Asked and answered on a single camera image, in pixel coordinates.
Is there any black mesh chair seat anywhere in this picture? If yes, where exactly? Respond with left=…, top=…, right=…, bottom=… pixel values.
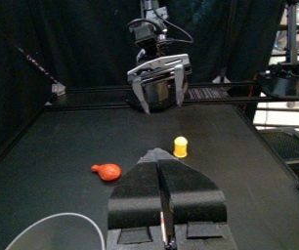
left=259, top=127, right=299, bottom=161

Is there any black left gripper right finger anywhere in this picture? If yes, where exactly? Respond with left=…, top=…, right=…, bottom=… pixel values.
left=156, top=147, right=230, bottom=227

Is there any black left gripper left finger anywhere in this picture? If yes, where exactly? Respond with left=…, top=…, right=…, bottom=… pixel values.
left=107, top=147, right=164, bottom=230

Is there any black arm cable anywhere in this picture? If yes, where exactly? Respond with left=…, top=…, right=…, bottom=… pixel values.
left=151, top=6, right=196, bottom=45

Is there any white corner bracket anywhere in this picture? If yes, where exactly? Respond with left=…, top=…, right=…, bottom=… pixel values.
left=51, top=81, right=68, bottom=97

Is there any black vertical frame post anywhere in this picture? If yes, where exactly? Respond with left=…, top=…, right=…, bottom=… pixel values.
left=284, top=2, right=299, bottom=64

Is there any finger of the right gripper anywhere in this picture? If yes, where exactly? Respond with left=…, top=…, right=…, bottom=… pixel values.
left=174, top=63, right=187, bottom=107
left=131, top=75, right=152, bottom=115

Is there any black cloth curtain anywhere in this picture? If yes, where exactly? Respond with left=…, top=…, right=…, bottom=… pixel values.
left=0, top=0, right=287, bottom=164

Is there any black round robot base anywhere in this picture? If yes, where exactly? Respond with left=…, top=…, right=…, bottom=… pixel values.
left=258, top=61, right=299, bottom=102

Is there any black table frame rail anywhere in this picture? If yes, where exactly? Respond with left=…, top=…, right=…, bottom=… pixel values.
left=42, top=80, right=270, bottom=112

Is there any orange toy fruit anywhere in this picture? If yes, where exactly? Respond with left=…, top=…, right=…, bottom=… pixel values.
left=90, top=163, right=124, bottom=183

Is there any yellow can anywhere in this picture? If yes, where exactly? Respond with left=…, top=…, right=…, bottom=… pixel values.
left=172, top=136, right=190, bottom=159

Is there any grey ribbed panel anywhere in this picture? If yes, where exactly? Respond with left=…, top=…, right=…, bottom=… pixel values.
left=187, top=87, right=230, bottom=101

